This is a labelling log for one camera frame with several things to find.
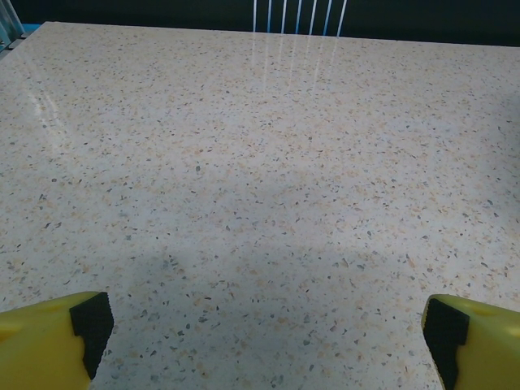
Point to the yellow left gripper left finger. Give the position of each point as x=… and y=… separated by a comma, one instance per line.
x=36, y=349

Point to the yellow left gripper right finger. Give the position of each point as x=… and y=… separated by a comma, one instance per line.
x=487, y=349

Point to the aluminium corner post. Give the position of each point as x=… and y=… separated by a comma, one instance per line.
x=8, y=20

